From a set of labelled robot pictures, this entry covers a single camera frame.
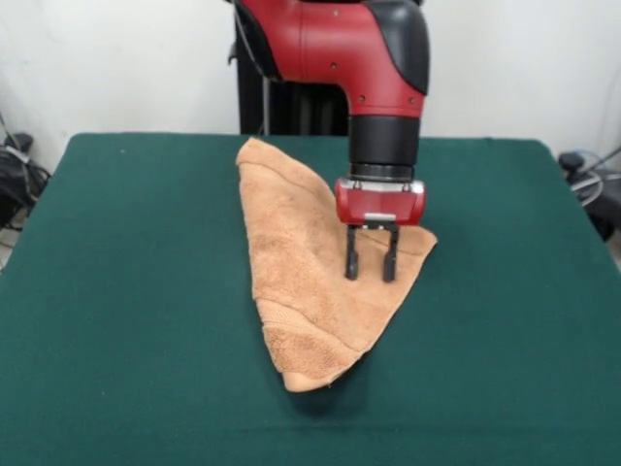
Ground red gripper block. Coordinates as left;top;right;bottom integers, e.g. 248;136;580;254
333;177;429;283

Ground orange terry towel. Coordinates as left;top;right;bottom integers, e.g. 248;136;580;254
236;137;439;393

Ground dark green table cloth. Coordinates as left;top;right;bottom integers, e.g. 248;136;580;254
0;132;621;466

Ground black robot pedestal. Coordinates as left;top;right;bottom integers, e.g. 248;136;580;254
225;0;351;136

